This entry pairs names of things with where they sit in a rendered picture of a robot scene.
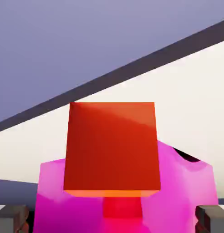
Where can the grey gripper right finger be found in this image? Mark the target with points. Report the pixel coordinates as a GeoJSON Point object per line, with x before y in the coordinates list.
{"type": "Point", "coordinates": [214, 219]}

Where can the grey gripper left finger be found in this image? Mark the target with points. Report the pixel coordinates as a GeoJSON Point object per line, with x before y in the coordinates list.
{"type": "Point", "coordinates": [10, 219]}

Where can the small red cube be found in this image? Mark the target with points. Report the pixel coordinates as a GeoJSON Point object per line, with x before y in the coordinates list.
{"type": "Point", "coordinates": [112, 145]}

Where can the large pink box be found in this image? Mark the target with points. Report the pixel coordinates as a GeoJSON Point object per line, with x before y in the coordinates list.
{"type": "Point", "coordinates": [186, 191]}

